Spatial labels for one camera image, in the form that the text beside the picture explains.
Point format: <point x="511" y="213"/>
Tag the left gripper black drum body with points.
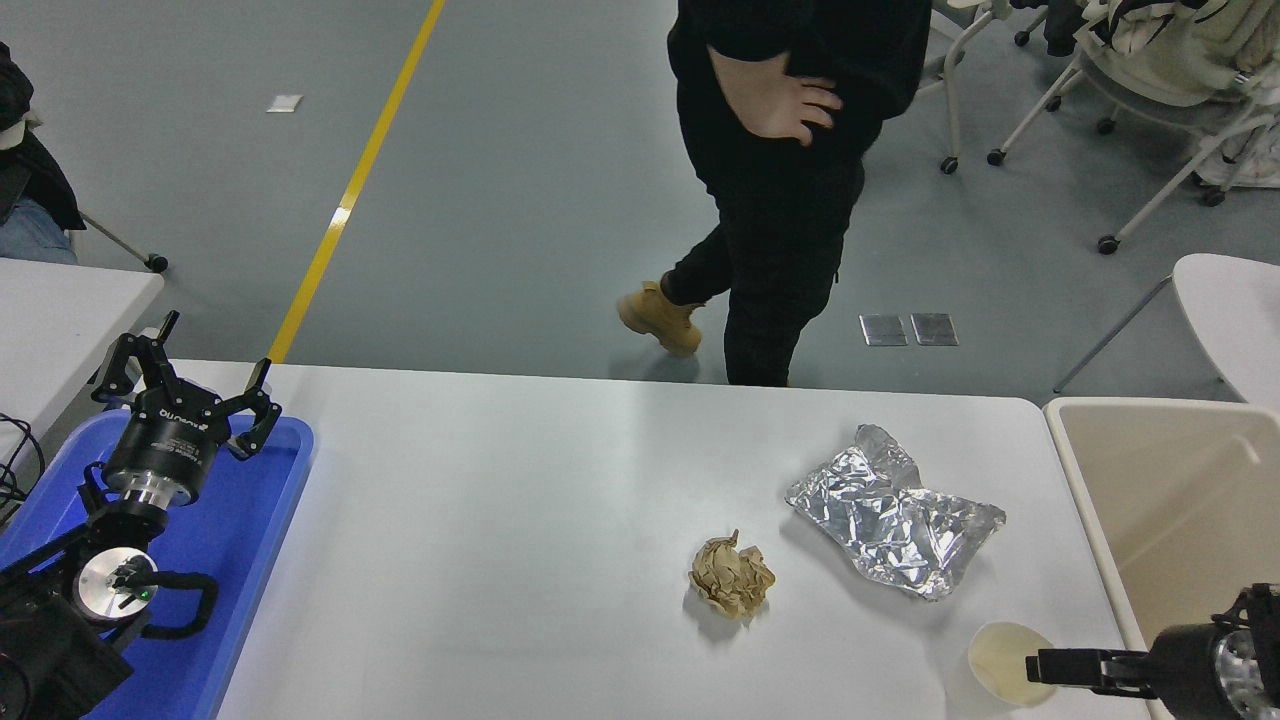
<point x="165" y="440"/>

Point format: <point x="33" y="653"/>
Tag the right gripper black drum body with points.
<point x="1185" y="670"/>

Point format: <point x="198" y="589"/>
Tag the white paper cup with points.
<point x="1000" y="655"/>

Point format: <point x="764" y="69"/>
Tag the silver foil tray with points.
<point x="880" y="520"/>

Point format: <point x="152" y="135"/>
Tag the tan paper ball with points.
<point x="732" y="578"/>

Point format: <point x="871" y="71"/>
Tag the standing person's left forearm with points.
<point x="730" y="70"/>

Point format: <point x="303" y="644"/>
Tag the standing person's left hand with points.
<point x="790" y="110"/>

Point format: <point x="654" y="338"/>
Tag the white side table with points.
<point x="60" y="320"/>

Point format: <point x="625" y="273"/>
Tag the grey wheeled chair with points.
<point x="156" y="263"/>

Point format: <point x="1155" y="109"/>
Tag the blue plastic tray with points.
<point x="230" y="580"/>

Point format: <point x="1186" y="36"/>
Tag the large pale plastic bin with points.
<point x="1170" y="480"/>

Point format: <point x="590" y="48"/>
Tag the seated person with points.
<point x="30" y="170"/>

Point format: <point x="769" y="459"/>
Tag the yellow floor tape line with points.
<point x="345" y="200"/>

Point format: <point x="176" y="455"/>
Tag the white rounded table with leg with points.
<point x="1230" y="310"/>

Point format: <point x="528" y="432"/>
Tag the metal floor plate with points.
<point x="883" y="330"/>
<point x="934" y="329"/>

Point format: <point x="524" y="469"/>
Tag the white patterned cloth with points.
<point x="1250" y="160"/>

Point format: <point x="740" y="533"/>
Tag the empty grey white-framed chair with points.
<point x="948" y="165"/>

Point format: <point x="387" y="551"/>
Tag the standing person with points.
<point x="780" y="230"/>

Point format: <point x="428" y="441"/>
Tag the white-framed chair holding jacket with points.
<point x="1150" y="100"/>

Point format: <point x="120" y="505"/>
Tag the cream jacket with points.
<point x="1170" y="50"/>

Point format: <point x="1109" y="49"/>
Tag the white chair frame with casters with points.
<point x="1023" y="38"/>

